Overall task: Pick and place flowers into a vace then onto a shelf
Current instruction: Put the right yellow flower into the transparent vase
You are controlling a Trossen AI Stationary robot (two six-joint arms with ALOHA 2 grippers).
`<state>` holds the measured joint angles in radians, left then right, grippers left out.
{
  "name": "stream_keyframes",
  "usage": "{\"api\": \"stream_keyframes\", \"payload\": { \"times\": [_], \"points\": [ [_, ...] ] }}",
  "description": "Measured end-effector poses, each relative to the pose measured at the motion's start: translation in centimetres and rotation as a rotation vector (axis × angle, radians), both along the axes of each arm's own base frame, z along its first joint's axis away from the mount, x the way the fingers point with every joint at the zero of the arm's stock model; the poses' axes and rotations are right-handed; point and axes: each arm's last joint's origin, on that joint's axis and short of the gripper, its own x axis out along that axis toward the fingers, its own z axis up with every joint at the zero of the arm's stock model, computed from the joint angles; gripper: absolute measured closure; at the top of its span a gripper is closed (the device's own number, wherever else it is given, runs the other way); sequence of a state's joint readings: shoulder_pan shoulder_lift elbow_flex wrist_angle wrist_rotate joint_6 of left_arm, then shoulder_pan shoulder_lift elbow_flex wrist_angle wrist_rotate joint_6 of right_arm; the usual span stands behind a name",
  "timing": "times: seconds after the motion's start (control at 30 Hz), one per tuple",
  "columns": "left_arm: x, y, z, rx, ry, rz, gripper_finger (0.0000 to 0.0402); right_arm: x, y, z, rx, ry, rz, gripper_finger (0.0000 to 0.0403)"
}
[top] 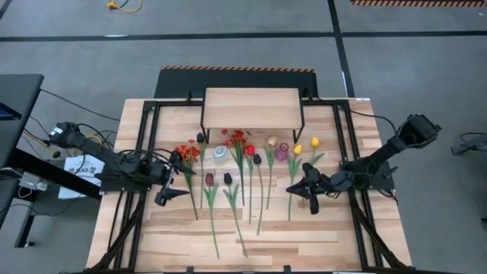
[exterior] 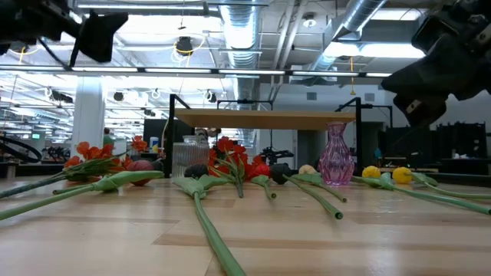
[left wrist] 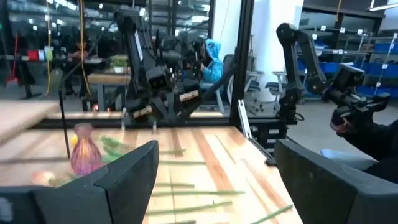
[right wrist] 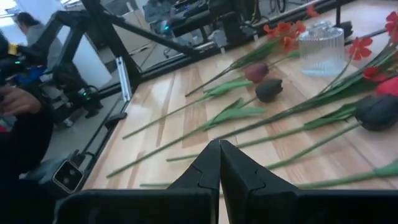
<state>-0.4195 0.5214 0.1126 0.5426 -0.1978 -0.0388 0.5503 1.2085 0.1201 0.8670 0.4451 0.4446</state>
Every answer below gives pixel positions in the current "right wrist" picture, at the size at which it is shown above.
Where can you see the cream artificial tulip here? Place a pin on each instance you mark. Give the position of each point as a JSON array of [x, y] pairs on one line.
[[388, 170]]

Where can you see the pale blue chair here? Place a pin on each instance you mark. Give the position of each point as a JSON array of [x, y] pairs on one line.
[[40, 171]]

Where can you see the black table clamp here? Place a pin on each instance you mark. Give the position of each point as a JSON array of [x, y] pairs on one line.
[[115, 119]]

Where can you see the clear ribbed glass vase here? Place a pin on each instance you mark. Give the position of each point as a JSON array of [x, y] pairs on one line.
[[321, 53]]

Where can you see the orange artificial flower bunch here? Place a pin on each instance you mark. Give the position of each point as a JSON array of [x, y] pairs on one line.
[[287, 31], [359, 48]]

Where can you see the black device green light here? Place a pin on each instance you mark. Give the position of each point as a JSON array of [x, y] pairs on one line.
[[77, 90]]

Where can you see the person's hand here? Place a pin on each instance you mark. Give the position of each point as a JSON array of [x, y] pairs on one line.
[[18, 101]]

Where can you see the silver aluminium bracket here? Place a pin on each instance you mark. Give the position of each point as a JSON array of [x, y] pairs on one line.
[[124, 79]]

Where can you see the black artificial tulip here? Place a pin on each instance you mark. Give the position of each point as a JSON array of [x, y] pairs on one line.
[[377, 112]]

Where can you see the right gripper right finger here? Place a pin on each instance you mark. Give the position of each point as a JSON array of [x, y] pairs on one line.
[[245, 174]]

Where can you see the person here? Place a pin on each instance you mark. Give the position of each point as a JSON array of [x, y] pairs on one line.
[[25, 149], [37, 34]]

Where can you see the dark red artificial tulip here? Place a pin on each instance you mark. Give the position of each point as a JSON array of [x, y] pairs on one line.
[[256, 72]]

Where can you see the yellow tulip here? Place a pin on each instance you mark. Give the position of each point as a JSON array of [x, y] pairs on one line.
[[269, 91]]

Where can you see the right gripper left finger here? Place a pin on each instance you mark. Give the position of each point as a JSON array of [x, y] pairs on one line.
[[202, 174]]

